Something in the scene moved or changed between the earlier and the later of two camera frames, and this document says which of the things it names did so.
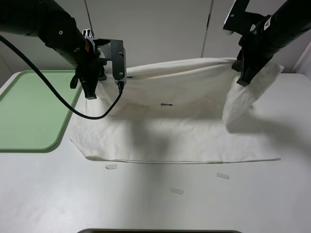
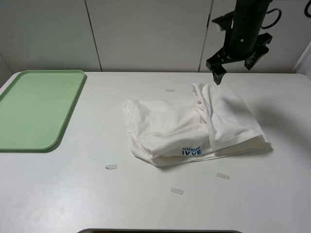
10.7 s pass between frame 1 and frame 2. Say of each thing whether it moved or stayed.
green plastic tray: stayed
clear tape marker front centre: stayed
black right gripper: moved
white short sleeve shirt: moved
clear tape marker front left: stayed
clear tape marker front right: stayed
